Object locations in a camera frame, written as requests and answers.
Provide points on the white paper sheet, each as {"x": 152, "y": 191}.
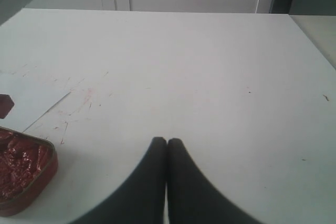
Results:
{"x": 32, "y": 99}

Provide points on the red ink paste tin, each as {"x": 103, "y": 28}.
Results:
{"x": 28, "y": 164}

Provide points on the red rubber stamp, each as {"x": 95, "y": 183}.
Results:
{"x": 6, "y": 104}

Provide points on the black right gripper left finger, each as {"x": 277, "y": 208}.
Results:
{"x": 141, "y": 197}

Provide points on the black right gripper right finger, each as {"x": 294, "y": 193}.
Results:
{"x": 191, "y": 196}

